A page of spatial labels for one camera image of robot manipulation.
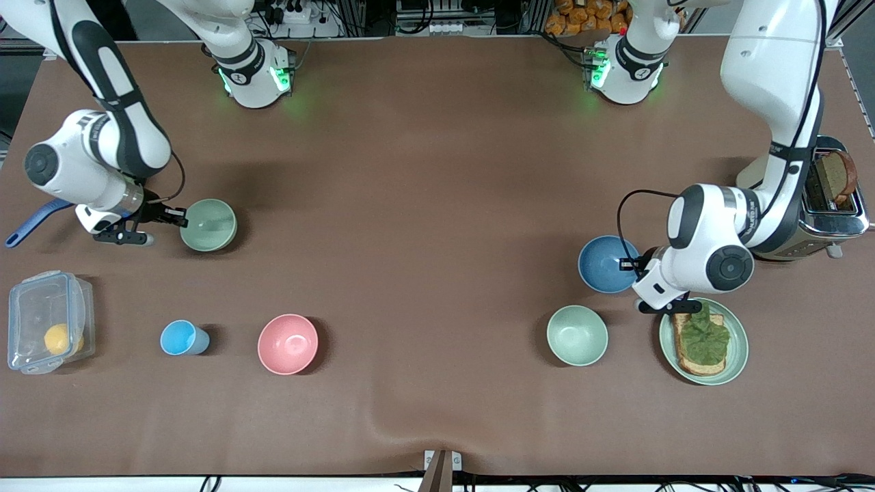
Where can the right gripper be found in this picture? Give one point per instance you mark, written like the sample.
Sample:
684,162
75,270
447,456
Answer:
152,213

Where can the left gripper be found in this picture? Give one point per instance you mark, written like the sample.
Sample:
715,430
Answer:
640,264

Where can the blue bowl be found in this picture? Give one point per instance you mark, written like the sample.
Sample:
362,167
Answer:
601,263

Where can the dull green bowl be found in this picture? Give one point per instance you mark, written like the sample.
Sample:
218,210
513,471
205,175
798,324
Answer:
208,225

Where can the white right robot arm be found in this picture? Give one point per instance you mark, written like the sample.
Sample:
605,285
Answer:
68,164

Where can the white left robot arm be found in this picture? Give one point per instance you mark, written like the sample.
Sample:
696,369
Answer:
772,61

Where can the pale mint green bowl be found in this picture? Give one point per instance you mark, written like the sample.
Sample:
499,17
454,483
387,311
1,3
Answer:
577,335

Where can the pink bowl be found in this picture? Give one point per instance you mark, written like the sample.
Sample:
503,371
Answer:
288,344

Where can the green lettuce leaf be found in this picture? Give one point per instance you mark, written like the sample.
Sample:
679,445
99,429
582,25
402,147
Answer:
704,338

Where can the bread slice with crust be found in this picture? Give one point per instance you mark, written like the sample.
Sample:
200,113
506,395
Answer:
690,367

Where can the blue cup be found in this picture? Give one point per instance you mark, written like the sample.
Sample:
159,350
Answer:
179,337

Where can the light green plate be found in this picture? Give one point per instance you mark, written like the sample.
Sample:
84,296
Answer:
738,348

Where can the clear plastic lidded container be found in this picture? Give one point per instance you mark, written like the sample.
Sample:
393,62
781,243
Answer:
37,301

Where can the yellow lemon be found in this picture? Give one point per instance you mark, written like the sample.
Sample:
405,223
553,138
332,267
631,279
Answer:
60,339

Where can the cream and chrome toaster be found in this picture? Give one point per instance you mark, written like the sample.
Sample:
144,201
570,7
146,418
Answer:
830,225

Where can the brown table cloth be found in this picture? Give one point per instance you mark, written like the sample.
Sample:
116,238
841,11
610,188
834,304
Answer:
437,171

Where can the brown toast slice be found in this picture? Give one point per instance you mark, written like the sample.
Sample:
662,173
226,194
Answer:
837,176

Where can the white power strip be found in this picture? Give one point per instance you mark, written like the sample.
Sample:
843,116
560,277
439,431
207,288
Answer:
301,17

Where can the bag of orange fruits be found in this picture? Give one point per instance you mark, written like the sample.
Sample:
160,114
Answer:
581,17

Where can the metal clamp bracket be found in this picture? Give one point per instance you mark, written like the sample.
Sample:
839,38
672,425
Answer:
442,468

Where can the aluminium frame beam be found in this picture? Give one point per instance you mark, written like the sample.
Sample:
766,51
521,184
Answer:
851,20

